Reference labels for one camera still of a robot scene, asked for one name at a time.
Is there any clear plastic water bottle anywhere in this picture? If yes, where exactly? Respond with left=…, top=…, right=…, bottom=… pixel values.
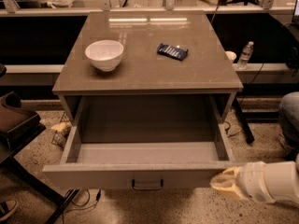
left=236, top=41, right=254, bottom=70

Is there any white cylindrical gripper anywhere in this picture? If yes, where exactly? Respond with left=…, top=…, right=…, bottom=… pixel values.
left=210, top=161, right=275, bottom=203

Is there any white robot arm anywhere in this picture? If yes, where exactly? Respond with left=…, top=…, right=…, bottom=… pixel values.
left=210, top=159, right=299, bottom=203

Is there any wire basket with foam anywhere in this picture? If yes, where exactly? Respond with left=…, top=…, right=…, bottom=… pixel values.
left=51, top=113, right=71, bottom=150

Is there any grey cabinet with glossy top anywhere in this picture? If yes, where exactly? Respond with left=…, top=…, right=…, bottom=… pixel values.
left=53, top=10, right=242, bottom=119

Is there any black cable on floor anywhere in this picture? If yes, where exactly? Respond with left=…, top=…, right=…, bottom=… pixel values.
left=61, top=189, right=103, bottom=224

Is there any black drawer handle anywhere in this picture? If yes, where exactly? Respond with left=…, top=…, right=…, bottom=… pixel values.
left=132, top=179, right=164, bottom=191

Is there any white ceramic bowl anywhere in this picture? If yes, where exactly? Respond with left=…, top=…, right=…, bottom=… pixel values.
left=85, top=40, right=124, bottom=72

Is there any black tripod leg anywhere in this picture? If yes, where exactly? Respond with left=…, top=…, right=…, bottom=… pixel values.
left=233, top=98, right=254, bottom=144

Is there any person leg in jeans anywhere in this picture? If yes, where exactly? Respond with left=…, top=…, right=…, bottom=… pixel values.
left=278, top=91, right=299, bottom=150

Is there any dark brown chair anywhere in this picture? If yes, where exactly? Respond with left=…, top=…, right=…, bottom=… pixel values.
left=0, top=63, right=66, bottom=207

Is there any white paper cup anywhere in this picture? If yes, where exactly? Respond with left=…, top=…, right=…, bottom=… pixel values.
left=226, top=51, right=236, bottom=63

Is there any blue snack packet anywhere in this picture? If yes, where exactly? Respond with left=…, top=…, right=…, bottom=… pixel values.
left=156, top=43, right=189, bottom=61

